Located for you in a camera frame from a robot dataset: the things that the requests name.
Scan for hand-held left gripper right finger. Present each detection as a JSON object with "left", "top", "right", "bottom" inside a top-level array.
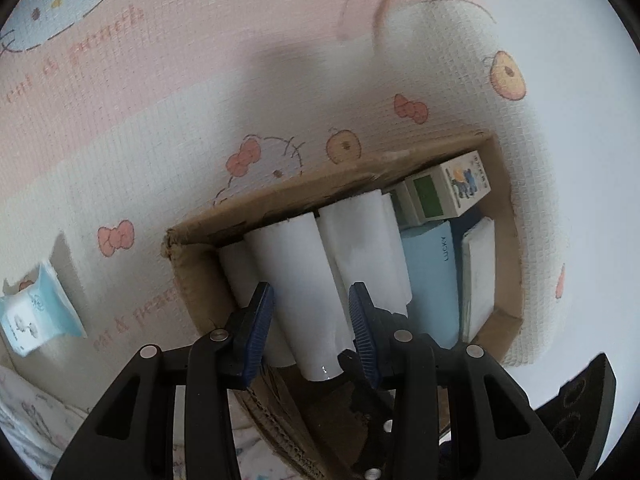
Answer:
[{"left": 348, "top": 282, "right": 578, "bottom": 480}]

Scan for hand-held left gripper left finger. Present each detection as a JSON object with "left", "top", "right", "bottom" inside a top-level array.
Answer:
[{"left": 50, "top": 281, "right": 276, "bottom": 480}]

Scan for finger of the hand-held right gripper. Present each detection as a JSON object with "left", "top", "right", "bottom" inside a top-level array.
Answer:
[{"left": 337, "top": 350, "right": 398, "bottom": 480}]

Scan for white paper tube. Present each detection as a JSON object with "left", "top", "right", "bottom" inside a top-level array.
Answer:
[
  {"left": 217, "top": 242, "right": 296, "bottom": 368},
  {"left": 316, "top": 192, "right": 401, "bottom": 351},
  {"left": 380, "top": 191, "right": 415, "bottom": 318},
  {"left": 244, "top": 212, "right": 358, "bottom": 383}
]

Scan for cardboard box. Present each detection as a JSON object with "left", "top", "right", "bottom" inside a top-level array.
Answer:
[{"left": 161, "top": 130, "right": 525, "bottom": 480}]

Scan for light blue packet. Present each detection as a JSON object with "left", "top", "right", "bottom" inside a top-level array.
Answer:
[{"left": 399, "top": 220, "right": 461, "bottom": 351}]

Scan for white flat pack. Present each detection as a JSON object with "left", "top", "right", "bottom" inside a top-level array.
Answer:
[{"left": 459, "top": 216, "right": 497, "bottom": 343}]

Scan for small white green box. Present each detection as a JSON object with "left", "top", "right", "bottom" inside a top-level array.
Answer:
[{"left": 387, "top": 182, "right": 421, "bottom": 231}]

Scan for white carton with cartoon print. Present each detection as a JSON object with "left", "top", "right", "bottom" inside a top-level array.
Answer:
[{"left": 404, "top": 150, "right": 492, "bottom": 223}]

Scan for blue tissue packet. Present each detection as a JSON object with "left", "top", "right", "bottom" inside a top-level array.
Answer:
[{"left": 0, "top": 260, "right": 87, "bottom": 358}]

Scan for white patterned pyjama leg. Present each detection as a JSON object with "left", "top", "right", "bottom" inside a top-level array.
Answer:
[{"left": 0, "top": 365, "right": 96, "bottom": 476}]

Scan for pink cartoon printed mat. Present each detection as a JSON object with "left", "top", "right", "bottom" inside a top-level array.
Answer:
[{"left": 0, "top": 0, "right": 571, "bottom": 461}]

